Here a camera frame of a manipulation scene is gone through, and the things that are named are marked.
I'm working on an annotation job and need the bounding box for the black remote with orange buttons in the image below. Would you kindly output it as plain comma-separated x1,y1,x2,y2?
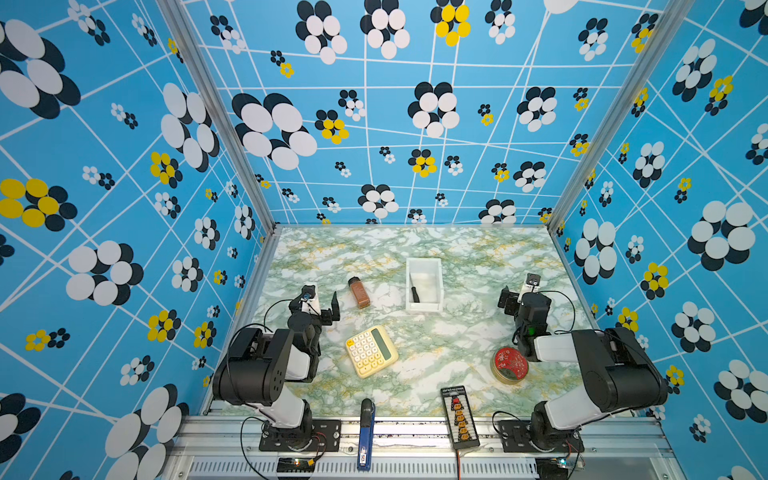
440,386,480,450

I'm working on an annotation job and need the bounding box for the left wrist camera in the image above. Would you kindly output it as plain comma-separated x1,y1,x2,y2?
300,285,321,317

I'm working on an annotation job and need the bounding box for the brown spice jar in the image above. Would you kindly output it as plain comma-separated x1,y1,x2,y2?
348,276,370,309

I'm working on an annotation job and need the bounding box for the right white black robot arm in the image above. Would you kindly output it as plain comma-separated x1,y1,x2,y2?
498,287,668,450

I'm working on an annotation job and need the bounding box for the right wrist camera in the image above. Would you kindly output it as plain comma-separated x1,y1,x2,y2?
521,273,541,294

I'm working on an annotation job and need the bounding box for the green circuit board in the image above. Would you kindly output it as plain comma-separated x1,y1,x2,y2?
536,458,570,480
277,457,316,475

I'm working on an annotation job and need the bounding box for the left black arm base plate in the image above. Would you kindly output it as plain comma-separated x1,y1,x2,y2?
259,419,342,453

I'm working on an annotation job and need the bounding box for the white plastic bin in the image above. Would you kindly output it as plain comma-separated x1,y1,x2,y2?
405,258,445,313

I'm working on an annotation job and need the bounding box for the left green circuit board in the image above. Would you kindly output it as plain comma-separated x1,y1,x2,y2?
277,457,316,475

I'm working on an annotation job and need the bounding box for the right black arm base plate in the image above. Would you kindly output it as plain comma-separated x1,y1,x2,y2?
495,420,585,454

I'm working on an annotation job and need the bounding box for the aluminium front rail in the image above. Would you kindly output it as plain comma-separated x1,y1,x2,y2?
162,416,684,479

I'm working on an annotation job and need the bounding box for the black screwdriver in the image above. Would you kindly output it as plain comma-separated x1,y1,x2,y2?
409,274,420,303

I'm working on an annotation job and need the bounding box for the red round tin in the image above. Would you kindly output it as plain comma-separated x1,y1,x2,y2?
490,347,529,385

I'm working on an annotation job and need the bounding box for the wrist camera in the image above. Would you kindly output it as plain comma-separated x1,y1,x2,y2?
300,285,321,317
521,273,541,294

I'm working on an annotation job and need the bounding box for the blue black utility knife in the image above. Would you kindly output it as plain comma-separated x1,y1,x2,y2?
356,398,376,471

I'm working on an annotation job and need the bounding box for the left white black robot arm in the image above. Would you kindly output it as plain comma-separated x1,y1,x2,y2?
212,285,341,453

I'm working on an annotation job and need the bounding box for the yellow calculator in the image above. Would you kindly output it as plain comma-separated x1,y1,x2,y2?
345,325,399,379

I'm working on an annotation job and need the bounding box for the right green circuit board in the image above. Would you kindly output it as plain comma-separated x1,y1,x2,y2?
536,458,570,480

